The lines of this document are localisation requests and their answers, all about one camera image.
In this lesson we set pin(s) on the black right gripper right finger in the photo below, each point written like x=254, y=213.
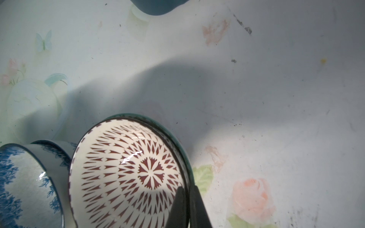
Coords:
x=198, y=214

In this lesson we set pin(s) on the teal plastic bin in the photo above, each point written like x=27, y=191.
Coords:
x=157, y=7

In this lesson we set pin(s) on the green patterned bowl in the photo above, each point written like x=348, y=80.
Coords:
x=180, y=154

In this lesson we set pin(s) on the brown patterned white bowl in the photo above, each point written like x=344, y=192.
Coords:
x=124, y=174

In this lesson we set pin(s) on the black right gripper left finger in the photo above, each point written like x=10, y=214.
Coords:
x=178, y=214

